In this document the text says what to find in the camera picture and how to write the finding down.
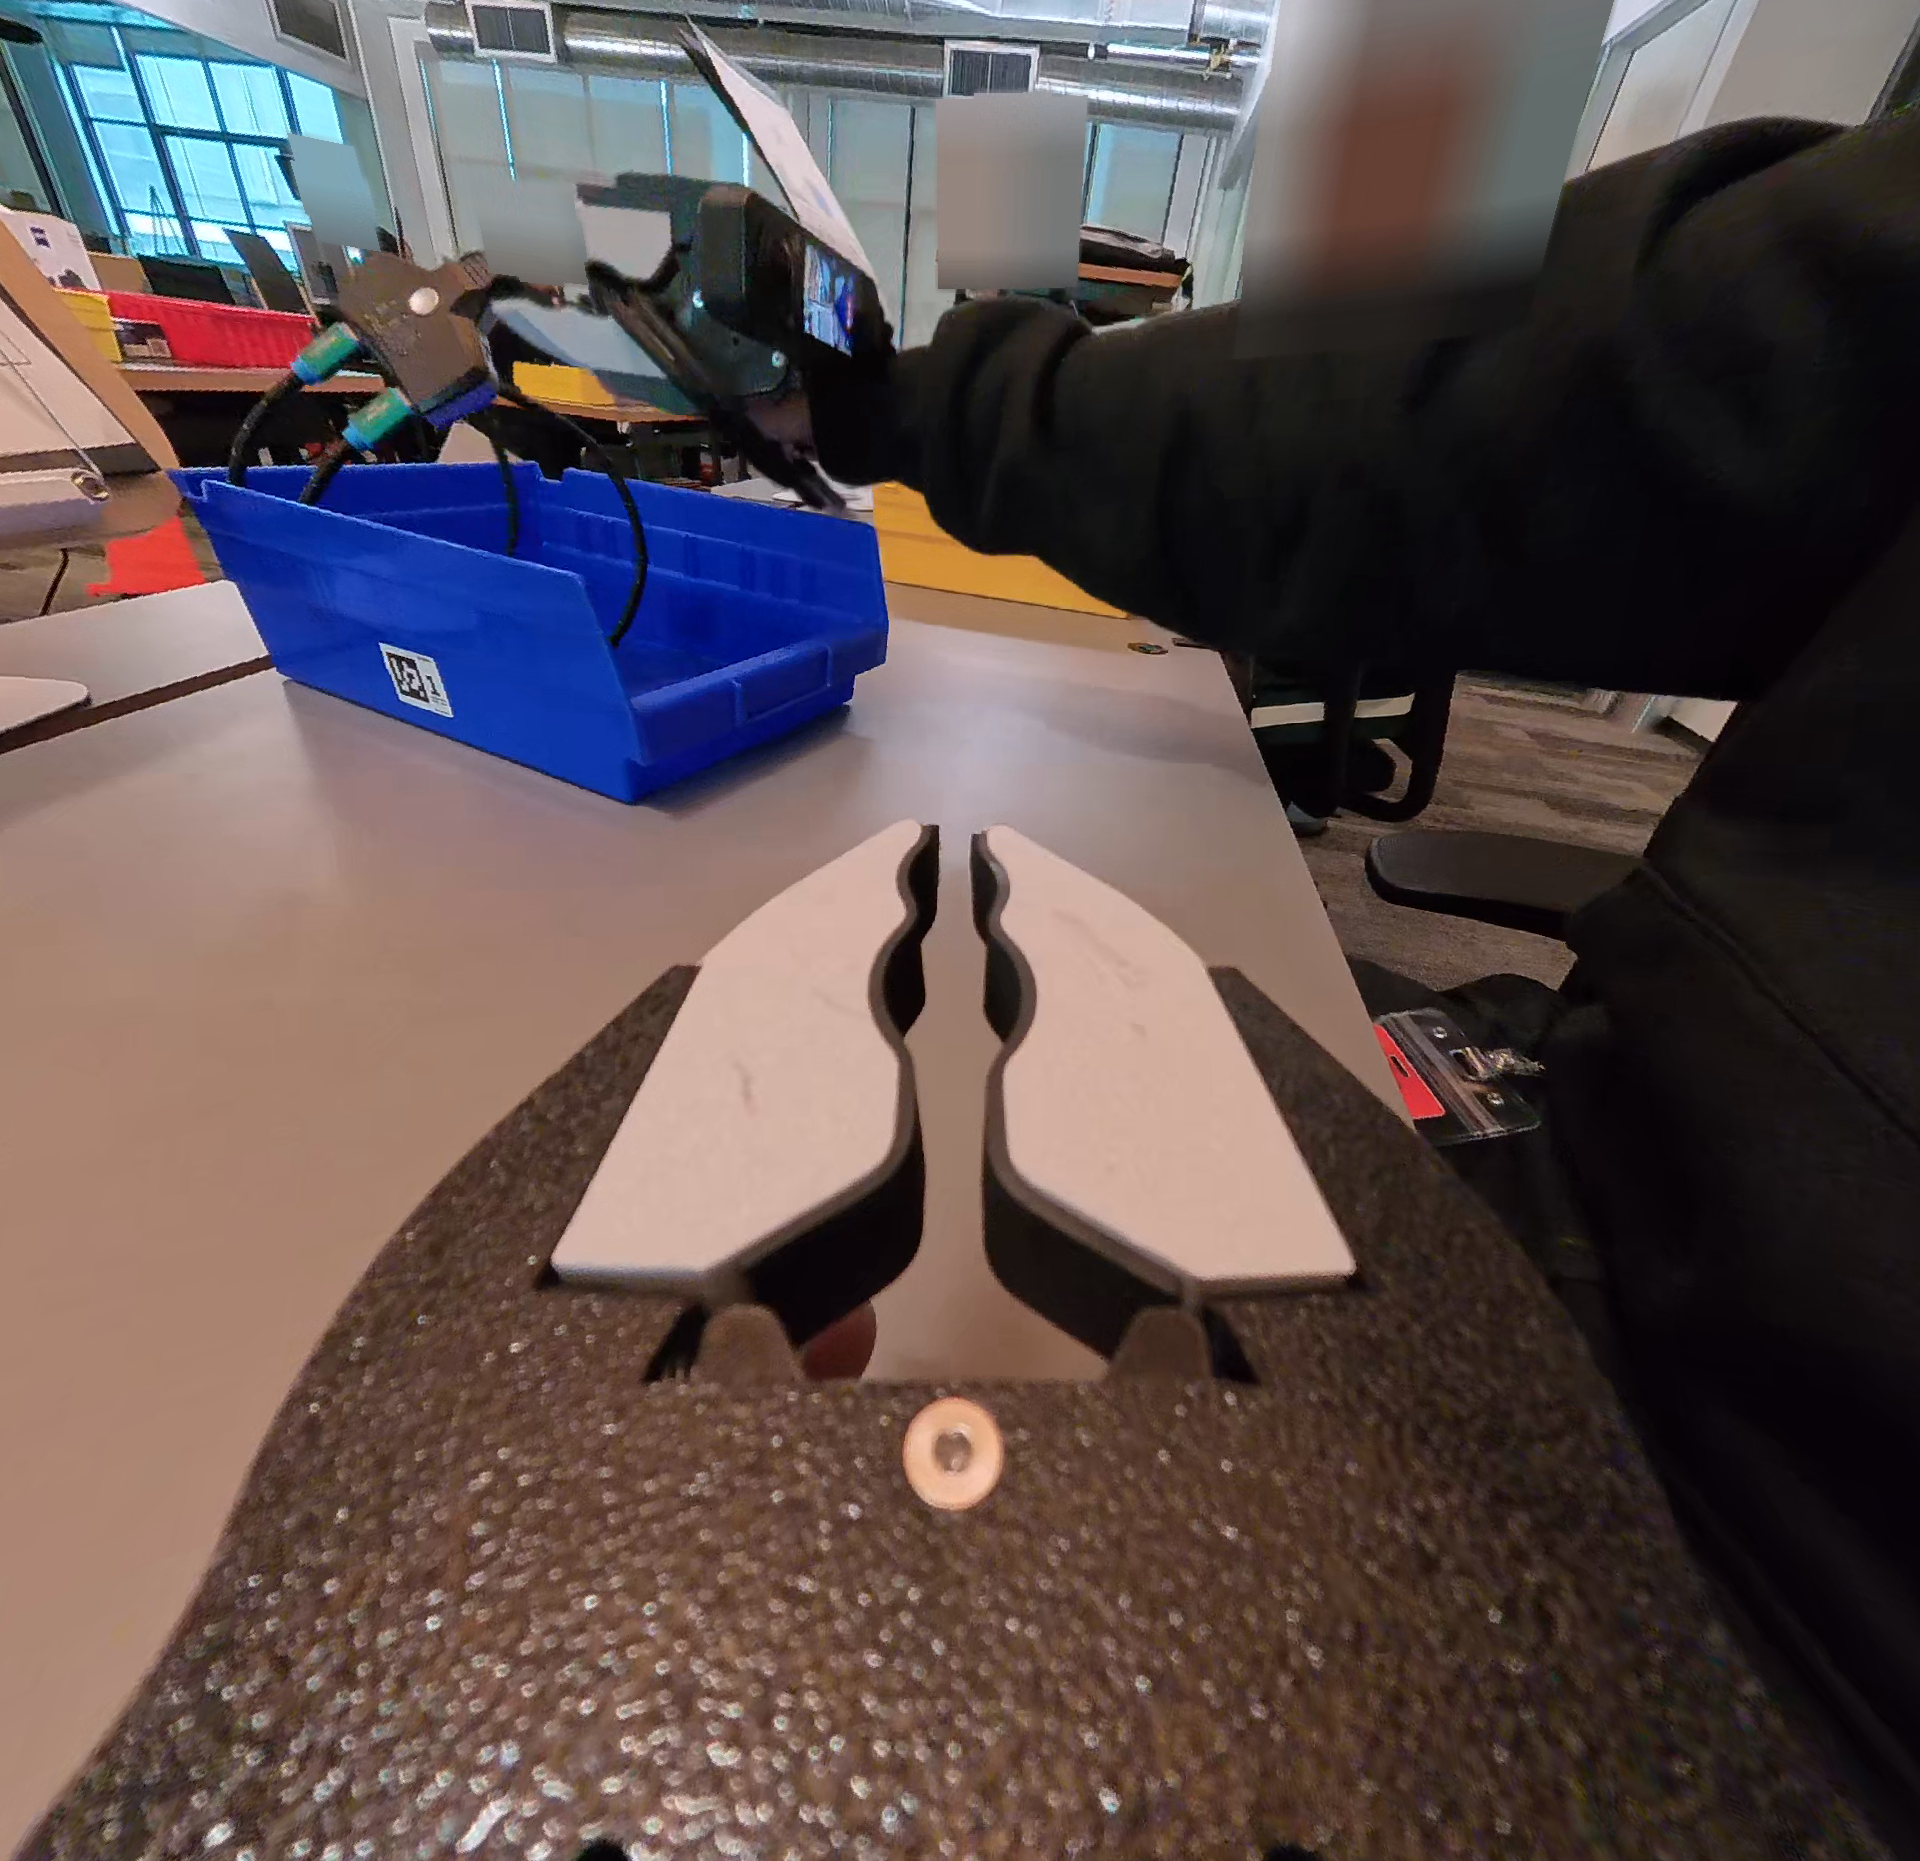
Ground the red plastic bin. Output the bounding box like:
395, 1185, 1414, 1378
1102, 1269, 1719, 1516
104, 289, 318, 370

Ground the dark brown adapter box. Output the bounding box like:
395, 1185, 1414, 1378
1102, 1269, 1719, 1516
333, 248, 496, 424

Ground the large window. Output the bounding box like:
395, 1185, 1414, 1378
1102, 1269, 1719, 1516
43, 20, 363, 266

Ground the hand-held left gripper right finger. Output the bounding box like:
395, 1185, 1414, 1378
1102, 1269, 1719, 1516
971, 828, 1364, 1365

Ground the red clear badge holder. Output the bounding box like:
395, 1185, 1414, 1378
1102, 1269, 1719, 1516
1370, 1002, 1550, 1145

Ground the person's right forearm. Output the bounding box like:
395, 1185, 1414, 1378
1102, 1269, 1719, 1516
812, 299, 1440, 663

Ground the blue plastic bin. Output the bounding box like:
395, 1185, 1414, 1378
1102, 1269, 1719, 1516
167, 465, 889, 811

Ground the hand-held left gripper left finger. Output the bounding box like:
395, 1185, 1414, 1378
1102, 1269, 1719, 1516
549, 818, 942, 1348

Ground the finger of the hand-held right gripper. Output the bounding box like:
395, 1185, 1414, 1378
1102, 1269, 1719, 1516
473, 299, 668, 411
440, 248, 591, 307

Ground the black green office chair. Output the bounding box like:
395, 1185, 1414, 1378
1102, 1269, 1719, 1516
1246, 663, 1461, 828

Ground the thick black sleeve cable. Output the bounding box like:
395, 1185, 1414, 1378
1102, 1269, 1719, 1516
473, 384, 651, 652

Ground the printed paper sheet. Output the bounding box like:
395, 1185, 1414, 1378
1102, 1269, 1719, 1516
0, 289, 145, 471

